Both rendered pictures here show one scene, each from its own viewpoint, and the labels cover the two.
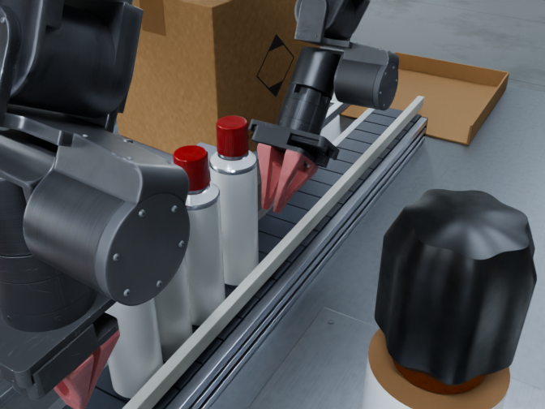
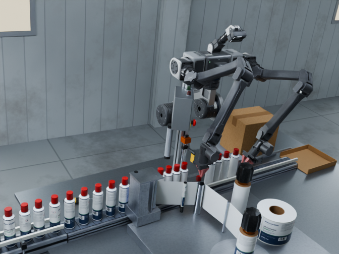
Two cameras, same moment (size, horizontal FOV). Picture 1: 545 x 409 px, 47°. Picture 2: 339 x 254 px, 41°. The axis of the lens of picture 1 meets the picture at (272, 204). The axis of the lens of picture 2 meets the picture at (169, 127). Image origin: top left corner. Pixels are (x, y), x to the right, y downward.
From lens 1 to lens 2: 2.14 m
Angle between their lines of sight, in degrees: 22
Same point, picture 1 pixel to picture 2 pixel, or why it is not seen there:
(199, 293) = (221, 175)
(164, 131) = (229, 146)
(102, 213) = (212, 152)
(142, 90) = (227, 136)
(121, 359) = (206, 178)
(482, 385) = (245, 185)
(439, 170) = (293, 177)
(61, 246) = (208, 154)
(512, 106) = (331, 170)
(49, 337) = (202, 164)
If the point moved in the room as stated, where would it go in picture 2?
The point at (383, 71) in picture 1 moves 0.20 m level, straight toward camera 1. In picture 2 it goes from (268, 148) to (252, 160)
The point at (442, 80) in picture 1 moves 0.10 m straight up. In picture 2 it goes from (318, 156) to (321, 144)
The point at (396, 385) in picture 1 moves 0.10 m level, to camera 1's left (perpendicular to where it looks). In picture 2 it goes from (236, 182) to (219, 176)
